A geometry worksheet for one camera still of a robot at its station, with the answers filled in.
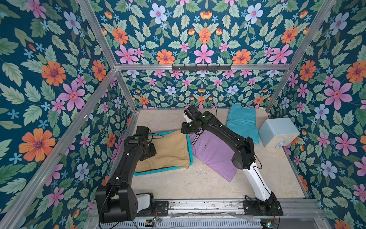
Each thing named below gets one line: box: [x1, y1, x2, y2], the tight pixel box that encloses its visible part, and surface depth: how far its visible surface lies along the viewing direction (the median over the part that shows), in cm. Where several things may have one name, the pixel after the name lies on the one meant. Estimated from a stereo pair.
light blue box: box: [258, 117, 301, 148], surface depth 91 cm
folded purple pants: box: [189, 129, 238, 183], surface depth 93 cm
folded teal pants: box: [226, 103, 260, 145], surface depth 110 cm
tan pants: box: [134, 130, 190, 173], surface depth 85 cm
